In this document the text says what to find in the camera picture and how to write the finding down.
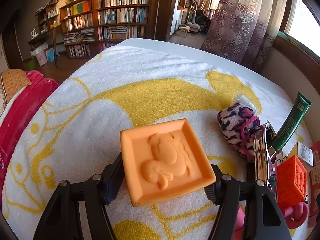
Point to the dark wooden door frame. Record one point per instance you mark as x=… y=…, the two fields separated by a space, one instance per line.
x=170 y=7

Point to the window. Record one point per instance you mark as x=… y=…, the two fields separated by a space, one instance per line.
x=303 y=22

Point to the wooden bookshelf with books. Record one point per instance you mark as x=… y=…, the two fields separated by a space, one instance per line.
x=112 y=17

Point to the orange-red tiger relief cube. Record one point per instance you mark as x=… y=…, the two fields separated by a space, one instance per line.
x=290 y=182

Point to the pink storage bin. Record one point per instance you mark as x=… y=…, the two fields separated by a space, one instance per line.
x=41 y=58

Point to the orange quilted cushion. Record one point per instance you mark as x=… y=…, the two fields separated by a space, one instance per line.
x=13 y=80

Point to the pink leopard print pouch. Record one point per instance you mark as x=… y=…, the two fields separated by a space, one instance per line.
x=232 y=122

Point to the mannequin with white shirt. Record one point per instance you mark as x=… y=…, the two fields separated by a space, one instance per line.
x=214 y=1

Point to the light orange square relief block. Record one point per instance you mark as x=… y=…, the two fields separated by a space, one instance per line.
x=165 y=160

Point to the white yellow printed towel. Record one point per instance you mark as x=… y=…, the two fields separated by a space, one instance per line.
x=150 y=100

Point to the cream purple patterned curtain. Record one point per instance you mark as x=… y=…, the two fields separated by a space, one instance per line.
x=237 y=17

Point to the metal fork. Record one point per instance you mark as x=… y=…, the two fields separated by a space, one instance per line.
x=260 y=160

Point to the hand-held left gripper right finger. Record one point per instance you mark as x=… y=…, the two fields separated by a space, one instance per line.
x=215 y=192

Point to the teal object on windowsill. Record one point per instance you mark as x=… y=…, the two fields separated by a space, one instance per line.
x=283 y=34

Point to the red blanket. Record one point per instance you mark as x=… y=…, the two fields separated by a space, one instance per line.
x=25 y=110

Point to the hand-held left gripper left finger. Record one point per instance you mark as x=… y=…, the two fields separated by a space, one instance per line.
x=112 y=182

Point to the dark wooden display shelf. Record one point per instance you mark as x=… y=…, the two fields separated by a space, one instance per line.
x=47 y=22

